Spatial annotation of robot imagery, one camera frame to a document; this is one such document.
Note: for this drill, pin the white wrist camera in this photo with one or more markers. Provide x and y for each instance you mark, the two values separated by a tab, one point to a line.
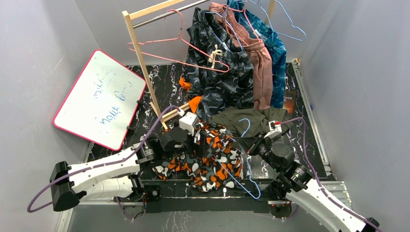
187	121
274	130

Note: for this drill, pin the olive green shorts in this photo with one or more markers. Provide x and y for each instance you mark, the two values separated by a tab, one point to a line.
229	119

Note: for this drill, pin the orange camouflage shorts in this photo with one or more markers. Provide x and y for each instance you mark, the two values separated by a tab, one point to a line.
200	169

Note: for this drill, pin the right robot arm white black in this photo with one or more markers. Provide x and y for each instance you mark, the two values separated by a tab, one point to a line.
296	183

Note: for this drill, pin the wooden clothes rack frame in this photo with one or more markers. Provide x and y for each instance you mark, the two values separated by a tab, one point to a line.
164	116

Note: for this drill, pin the pink hanger holding shorts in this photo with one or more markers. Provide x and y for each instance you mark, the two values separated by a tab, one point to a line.
248	20

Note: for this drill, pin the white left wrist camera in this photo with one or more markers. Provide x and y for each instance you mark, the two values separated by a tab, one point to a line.
187	121

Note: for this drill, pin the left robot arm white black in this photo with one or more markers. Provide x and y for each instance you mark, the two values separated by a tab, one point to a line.
116	175

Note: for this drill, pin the pink wire hanger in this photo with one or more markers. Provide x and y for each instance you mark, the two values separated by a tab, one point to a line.
173	40

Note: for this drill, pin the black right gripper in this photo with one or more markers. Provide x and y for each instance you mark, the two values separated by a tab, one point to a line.
252	150

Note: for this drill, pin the dark leaf-pattern shorts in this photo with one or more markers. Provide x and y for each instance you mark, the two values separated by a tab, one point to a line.
217	91

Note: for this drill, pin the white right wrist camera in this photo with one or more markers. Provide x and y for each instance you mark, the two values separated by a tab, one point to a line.
274	130

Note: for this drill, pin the metal rack rod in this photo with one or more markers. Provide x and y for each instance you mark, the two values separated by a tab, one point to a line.
170	13

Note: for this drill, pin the pink shorts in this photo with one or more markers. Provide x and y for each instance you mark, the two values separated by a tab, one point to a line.
256	51

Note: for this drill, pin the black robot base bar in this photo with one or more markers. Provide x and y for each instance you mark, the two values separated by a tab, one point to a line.
208	195

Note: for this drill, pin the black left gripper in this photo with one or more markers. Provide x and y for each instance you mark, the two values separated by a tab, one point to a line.
198	150

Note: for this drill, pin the pink-framed whiteboard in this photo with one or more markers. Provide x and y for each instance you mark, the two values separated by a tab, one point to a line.
102	102

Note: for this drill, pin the teal patterned shorts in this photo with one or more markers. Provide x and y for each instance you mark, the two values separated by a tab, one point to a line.
277	53

